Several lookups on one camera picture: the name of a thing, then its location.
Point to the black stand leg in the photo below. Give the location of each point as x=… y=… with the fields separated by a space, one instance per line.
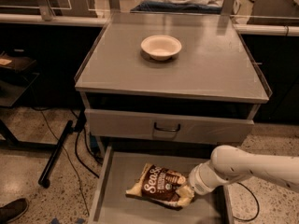
x=44 y=179

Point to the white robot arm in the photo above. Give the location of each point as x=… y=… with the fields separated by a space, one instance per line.
x=228 y=165

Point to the grey drawer cabinet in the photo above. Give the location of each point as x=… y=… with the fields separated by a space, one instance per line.
x=213 y=75

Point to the grey open middle drawer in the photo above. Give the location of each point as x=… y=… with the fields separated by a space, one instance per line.
x=123 y=166

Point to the white bowl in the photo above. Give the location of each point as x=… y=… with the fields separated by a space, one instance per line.
x=161 y=47

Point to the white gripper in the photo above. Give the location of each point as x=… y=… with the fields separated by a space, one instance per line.
x=197 y=178

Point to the brown chip bag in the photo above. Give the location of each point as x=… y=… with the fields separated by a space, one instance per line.
x=158 y=184

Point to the grey top drawer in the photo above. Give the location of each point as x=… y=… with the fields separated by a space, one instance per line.
x=137 y=125

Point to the dark side table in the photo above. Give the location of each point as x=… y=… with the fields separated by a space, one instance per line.
x=16 y=77

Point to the black drawer handle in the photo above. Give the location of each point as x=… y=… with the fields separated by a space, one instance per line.
x=166 y=129

